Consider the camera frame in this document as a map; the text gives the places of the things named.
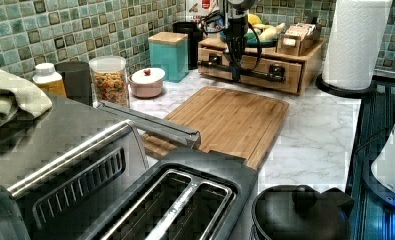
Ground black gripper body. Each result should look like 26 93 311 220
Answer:
225 15 248 67

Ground teal canister with wooden lid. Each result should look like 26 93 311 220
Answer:
148 32 188 83

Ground bamboo cutting board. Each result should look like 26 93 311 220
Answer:
141 86 290 170

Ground clear glass cereal jar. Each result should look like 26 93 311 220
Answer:
89 56 129 107

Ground white-capped yellow bottle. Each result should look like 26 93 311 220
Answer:
33 63 66 96

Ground dark grey cylindrical container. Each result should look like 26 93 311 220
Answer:
55 61 92 106

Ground white appliance on blue base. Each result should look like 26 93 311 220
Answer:
361 84 395 214

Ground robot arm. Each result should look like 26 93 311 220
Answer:
218 0 255 81

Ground black canister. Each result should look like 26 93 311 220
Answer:
173 22 203 70

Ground green folded cloth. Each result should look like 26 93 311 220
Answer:
0 69 52 127

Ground stainless toaster oven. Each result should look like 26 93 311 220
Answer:
0 91 202 240

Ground wooden box of packets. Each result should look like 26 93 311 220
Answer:
276 23 322 56

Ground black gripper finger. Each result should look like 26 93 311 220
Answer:
231 66 241 82

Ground wooden drawer cabinet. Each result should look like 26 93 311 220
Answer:
198 37 324 95

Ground black two-slot toaster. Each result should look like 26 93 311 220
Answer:
79 148 257 240

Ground black kettle lid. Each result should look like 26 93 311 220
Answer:
250 185 354 240

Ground wooden drawer with black handle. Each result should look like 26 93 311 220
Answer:
198 47 303 94

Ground red and white box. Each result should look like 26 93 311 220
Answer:
185 0 218 22

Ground black paper towel holder base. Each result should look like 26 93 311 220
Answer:
315 74 376 99

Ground bowl of fruit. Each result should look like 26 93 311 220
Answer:
219 13 285 48

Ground white paper towel roll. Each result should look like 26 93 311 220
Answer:
322 0 393 90

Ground grey toaster oven handle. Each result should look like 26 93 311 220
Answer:
97 101 201 149

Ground pink ceramic lidded pot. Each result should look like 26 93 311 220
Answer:
129 68 165 98

